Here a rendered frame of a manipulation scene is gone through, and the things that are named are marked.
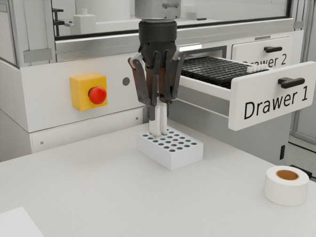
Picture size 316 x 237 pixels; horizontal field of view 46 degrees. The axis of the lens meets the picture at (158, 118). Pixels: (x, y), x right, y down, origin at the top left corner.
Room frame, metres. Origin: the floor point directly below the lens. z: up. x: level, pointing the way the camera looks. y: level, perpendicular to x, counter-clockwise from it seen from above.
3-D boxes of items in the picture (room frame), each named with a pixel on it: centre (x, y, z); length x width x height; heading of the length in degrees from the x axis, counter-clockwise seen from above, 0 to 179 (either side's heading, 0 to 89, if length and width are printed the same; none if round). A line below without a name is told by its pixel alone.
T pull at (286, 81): (0.79, -0.28, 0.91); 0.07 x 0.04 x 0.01; 128
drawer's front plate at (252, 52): (1.22, -0.35, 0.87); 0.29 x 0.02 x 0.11; 128
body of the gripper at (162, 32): (0.75, 0.00, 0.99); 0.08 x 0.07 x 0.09; 126
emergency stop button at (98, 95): (0.79, 0.14, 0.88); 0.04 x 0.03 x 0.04; 128
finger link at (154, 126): (0.74, 0.01, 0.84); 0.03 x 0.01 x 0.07; 36
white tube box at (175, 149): (0.73, -0.02, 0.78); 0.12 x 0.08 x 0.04; 36
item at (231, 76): (0.89, -0.21, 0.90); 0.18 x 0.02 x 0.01; 128
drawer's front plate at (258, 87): (0.81, -0.27, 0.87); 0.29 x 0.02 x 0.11; 128
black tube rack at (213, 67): (0.97, -0.14, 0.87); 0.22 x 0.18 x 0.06; 38
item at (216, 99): (0.98, -0.14, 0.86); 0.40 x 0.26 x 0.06; 38
